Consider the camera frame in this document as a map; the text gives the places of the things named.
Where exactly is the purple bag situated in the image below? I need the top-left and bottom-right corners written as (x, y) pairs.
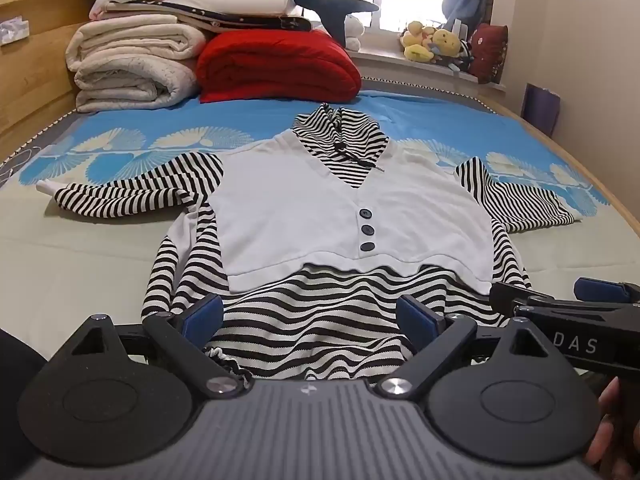
top-left (521, 82), bottom-right (565, 137)

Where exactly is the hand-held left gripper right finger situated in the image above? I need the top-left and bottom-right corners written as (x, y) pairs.
top-left (375, 295), bottom-right (561, 401)

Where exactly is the person's right hand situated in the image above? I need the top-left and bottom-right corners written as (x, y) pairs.
top-left (584, 376), bottom-right (632, 467)

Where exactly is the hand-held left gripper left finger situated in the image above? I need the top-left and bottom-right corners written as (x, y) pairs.
top-left (60, 294), bottom-right (241, 401)

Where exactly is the red folded blanket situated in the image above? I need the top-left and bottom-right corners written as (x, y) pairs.
top-left (196, 29), bottom-right (363, 104)

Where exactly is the tissue box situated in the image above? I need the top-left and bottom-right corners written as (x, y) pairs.
top-left (0, 17), bottom-right (30, 47)

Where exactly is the white plush toy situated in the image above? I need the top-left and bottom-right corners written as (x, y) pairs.
top-left (345, 14), bottom-right (365, 52)

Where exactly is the white folded bedding stack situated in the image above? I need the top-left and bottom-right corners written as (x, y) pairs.
top-left (107, 0), bottom-right (301, 20)

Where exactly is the striped black and white top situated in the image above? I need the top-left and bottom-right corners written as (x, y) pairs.
top-left (36, 102), bottom-right (583, 393)

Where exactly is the dark red cushion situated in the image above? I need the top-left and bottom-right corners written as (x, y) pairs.
top-left (471, 22), bottom-right (509, 84)

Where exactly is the dark striped plush toy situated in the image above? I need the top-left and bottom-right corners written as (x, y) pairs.
top-left (447, 39), bottom-right (475, 75)

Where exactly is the white folded quilt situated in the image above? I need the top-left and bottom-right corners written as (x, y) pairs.
top-left (66, 14), bottom-right (208, 113)

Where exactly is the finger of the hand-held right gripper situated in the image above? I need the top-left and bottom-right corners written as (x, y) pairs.
top-left (574, 277), bottom-right (640, 306)
top-left (489, 282), bottom-right (548, 317)

